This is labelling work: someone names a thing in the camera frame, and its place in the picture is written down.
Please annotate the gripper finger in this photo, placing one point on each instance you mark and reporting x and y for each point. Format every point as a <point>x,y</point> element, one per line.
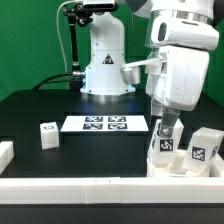
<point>168,121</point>

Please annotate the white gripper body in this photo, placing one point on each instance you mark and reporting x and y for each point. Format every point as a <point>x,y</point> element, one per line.
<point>176,72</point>

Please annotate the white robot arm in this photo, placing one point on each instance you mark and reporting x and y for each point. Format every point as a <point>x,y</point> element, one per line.
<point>123,36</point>

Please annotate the white tag sheet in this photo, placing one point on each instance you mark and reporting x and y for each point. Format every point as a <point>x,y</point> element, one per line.
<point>113,123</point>

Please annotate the white U-shaped obstacle wall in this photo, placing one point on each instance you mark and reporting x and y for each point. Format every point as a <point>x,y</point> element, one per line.
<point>115,190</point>

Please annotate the white camera on stand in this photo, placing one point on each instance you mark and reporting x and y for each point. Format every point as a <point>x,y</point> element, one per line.
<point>100,5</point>

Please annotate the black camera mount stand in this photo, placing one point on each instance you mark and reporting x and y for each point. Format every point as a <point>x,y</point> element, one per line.
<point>76,16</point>

